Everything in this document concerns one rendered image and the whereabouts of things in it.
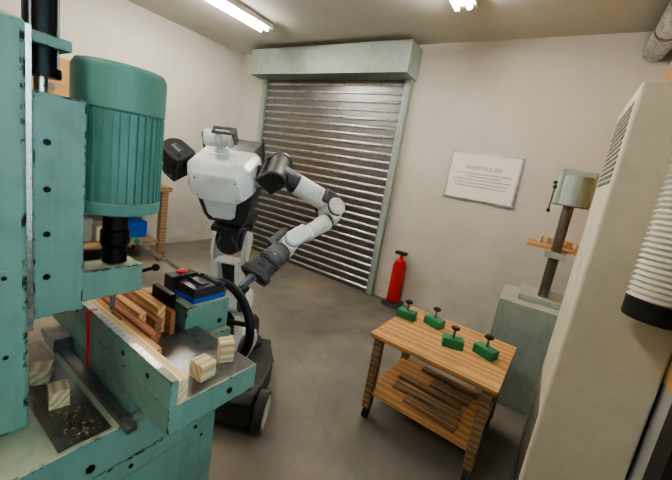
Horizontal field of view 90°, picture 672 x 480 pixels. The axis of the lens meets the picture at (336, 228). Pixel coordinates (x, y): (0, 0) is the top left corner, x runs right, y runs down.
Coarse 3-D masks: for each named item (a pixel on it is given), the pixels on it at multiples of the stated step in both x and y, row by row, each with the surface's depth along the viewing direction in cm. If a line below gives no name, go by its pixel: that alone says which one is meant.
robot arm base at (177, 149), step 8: (168, 144) 135; (176, 144) 136; (184, 144) 138; (168, 152) 133; (176, 152) 134; (184, 152) 136; (192, 152) 137; (176, 160) 132; (184, 160) 136; (176, 168) 136; (184, 168) 139; (168, 176) 143; (176, 176) 140; (184, 176) 145
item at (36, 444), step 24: (72, 384) 76; (72, 408) 69; (96, 408) 70; (24, 432) 63; (48, 432) 63; (72, 432) 64; (96, 432) 65; (120, 432) 67; (144, 432) 72; (0, 456) 58; (24, 456) 58; (48, 456) 59; (72, 456) 61; (96, 456) 64; (120, 456) 69
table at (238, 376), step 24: (72, 336) 86; (168, 336) 83; (192, 336) 84; (216, 336) 94; (96, 360) 78; (168, 360) 74; (216, 360) 77; (240, 360) 78; (120, 384) 71; (192, 384) 68; (216, 384) 69; (240, 384) 75; (144, 408) 66; (168, 408) 61; (192, 408) 65; (168, 432) 62
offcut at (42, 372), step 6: (48, 360) 77; (36, 366) 75; (42, 366) 75; (48, 366) 75; (30, 372) 73; (36, 372) 73; (42, 372) 74; (48, 372) 74; (30, 378) 73; (36, 378) 74; (42, 378) 74; (48, 378) 75; (30, 384) 73; (36, 384) 74; (42, 384) 74
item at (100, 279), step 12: (84, 264) 76; (96, 264) 77; (108, 264) 78; (120, 264) 79; (132, 264) 80; (84, 276) 72; (96, 276) 74; (108, 276) 76; (120, 276) 78; (132, 276) 80; (84, 288) 73; (96, 288) 75; (108, 288) 77; (120, 288) 79; (132, 288) 81; (84, 300) 73
